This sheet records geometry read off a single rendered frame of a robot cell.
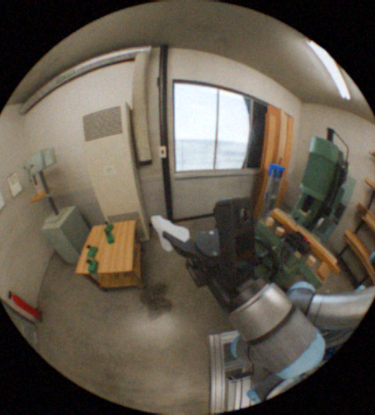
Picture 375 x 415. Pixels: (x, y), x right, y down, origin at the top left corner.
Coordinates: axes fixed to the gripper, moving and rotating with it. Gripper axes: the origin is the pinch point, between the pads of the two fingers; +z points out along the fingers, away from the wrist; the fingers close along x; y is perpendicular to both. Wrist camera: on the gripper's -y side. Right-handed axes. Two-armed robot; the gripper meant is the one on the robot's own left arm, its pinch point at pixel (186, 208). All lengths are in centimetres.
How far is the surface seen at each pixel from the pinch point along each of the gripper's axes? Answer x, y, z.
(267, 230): 63, 27, 2
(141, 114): 0, -42, 121
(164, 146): 30, -8, 127
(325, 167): 65, -22, -15
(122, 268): -28, 75, 40
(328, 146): 62, -32, -14
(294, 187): 328, 22, 60
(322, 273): 61, 23, -44
